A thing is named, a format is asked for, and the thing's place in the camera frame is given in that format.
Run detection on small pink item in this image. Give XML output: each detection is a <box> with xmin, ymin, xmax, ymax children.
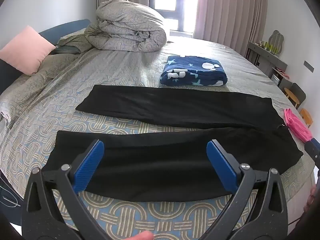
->
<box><xmin>276</xmin><ymin>67</ymin><xmax>290</xmax><ymax>80</ymax></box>

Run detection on grey green pillow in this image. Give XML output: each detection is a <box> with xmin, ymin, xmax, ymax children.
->
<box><xmin>57</xmin><ymin>29</ymin><xmax>93</xmax><ymax>55</ymax></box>

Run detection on white cable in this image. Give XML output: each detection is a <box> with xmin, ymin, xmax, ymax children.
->
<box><xmin>0</xmin><ymin>172</ymin><xmax>21</xmax><ymax>207</ymax></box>

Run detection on grey dressing table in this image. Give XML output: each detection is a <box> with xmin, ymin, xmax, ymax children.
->
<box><xmin>246</xmin><ymin>41</ymin><xmax>288</xmax><ymax>85</ymax></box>

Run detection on bed with patterned bedspread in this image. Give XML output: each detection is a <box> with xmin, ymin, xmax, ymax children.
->
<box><xmin>0</xmin><ymin>29</ymin><xmax>317</xmax><ymax>240</ymax></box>

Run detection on person's right hand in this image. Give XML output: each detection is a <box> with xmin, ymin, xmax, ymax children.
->
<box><xmin>303</xmin><ymin>185</ymin><xmax>318</xmax><ymax>213</ymax></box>

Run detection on wooden stool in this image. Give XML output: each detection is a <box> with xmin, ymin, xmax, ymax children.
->
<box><xmin>299</xmin><ymin>108</ymin><xmax>314</xmax><ymax>128</ymax></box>

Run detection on person's left hand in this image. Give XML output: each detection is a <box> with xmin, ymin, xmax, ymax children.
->
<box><xmin>129</xmin><ymin>231</ymin><xmax>154</xmax><ymax>240</ymax></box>

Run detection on row of green bottles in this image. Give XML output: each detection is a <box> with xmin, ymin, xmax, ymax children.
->
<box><xmin>260</xmin><ymin>41</ymin><xmax>279</xmax><ymax>55</ymax></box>

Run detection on pink pillow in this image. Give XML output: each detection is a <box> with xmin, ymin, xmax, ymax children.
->
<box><xmin>0</xmin><ymin>25</ymin><xmax>56</xmax><ymax>75</ymax></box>

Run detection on blue star print blanket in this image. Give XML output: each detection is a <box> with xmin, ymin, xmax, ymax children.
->
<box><xmin>160</xmin><ymin>55</ymin><xmax>228</xmax><ymax>87</ymax></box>

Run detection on blue bed headboard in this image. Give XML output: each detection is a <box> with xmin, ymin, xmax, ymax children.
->
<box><xmin>0</xmin><ymin>19</ymin><xmax>91</xmax><ymax>93</ymax></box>

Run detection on rolled grey patterned duvet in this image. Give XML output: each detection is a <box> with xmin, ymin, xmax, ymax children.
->
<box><xmin>84</xmin><ymin>0</ymin><xmax>167</xmax><ymax>53</ymax></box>

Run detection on dark chair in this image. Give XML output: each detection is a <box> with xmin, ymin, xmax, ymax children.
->
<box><xmin>279</xmin><ymin>82</ymin><xmax>306</xmax><ymax>109</ymax></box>

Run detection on black pants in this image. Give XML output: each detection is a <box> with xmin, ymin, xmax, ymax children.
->
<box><xmin>47</xmin><ymin>85</ymin><xmax>303</xmax><ymax>202</ymax></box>

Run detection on cloud shaped mirror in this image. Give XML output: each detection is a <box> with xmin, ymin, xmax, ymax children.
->
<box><xmin>268</xmin><ymin>30</ymin><xmax>285</xmax><ymax>55</ymax></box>

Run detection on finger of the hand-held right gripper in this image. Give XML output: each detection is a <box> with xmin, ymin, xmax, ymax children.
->
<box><xmin>304</xmin><ymin>139</ymin><xmax>320</xmax><ymax>167</ymax></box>

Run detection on pink cloth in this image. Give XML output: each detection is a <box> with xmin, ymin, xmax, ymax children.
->
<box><xmin>284</xmin><ymin>108</ymin><xmax>313</xmax><ymax>144</ymax></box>

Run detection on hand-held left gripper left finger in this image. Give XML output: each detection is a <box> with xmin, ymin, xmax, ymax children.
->
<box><xmin>21</xmin><ymin>139</ymin><xmax>118</xmax><ymax>240</ymax></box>

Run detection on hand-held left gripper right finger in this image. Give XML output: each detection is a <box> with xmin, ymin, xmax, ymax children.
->
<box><xmin>200</xmin><ymin>139</ymin><xmax>289</xmax><ymax>240</ymax></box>

